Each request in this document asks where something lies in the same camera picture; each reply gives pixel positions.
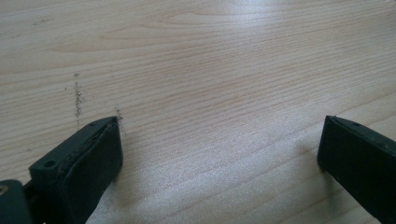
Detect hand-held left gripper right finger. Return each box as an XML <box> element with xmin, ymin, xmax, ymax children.
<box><xmin>317</xmin><ymin>115</ymin><xmax>396</xmax><ymax>224</ymax></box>

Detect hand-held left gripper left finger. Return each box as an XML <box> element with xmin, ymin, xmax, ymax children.
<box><xmin>28</xmin><ymin>116</ymin><xmax>124</xmax><ymax>224</ymax></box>

